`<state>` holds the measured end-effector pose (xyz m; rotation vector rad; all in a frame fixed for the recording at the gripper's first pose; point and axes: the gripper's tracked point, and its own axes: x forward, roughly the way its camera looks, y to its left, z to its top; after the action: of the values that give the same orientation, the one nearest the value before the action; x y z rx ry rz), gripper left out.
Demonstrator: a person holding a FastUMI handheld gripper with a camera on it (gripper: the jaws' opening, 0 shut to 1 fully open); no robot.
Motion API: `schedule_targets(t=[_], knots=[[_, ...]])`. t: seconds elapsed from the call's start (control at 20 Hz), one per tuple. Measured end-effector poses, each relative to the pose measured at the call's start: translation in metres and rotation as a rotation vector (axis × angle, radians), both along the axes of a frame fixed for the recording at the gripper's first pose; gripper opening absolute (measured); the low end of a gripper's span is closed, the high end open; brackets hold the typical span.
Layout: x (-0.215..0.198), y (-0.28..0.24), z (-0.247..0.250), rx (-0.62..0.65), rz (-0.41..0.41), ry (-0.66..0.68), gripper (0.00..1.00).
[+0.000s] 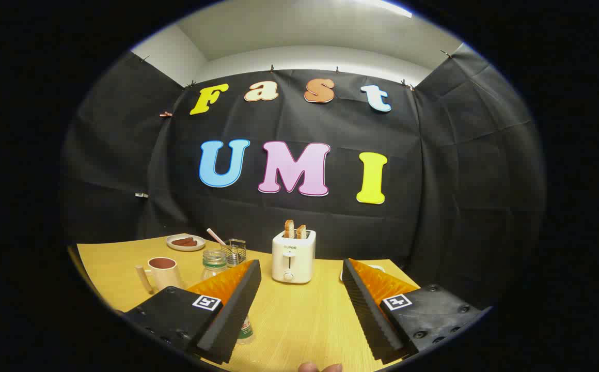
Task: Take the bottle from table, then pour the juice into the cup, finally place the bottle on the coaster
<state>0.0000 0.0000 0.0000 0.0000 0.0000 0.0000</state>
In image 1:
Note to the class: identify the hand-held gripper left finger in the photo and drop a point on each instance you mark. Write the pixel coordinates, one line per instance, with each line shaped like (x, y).
(232, 315)

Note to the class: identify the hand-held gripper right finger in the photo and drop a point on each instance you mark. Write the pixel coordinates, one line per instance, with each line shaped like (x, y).
(366, 315)

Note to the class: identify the clear plastic bottle green label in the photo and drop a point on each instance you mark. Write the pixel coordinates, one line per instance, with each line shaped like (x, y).
(246, 330)

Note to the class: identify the white divided dish with grains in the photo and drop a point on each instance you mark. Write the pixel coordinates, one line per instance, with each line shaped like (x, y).
(377, 267)

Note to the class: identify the clear glass jar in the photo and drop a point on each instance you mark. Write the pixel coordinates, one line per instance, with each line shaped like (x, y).
(214, 264)

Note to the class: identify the wooden table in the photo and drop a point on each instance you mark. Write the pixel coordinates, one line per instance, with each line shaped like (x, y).
(299, 320)

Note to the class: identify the white round plate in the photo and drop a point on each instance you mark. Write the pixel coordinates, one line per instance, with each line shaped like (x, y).
(196, 246)

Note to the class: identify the pink striped straw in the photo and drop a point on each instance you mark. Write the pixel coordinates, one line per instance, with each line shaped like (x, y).
(215, 236)

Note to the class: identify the brown sausage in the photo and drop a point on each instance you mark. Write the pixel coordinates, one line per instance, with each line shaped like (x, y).
(191, 243)
(178, 241)

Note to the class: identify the white toaster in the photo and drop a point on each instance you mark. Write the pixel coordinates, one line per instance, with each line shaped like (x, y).
(293, 258)

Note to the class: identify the toasted bread slice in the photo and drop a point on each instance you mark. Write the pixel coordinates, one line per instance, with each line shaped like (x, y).
(301, 232)
(289, 229)

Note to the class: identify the black backdrop cloth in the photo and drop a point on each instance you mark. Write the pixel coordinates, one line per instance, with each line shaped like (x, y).
(434, 181)

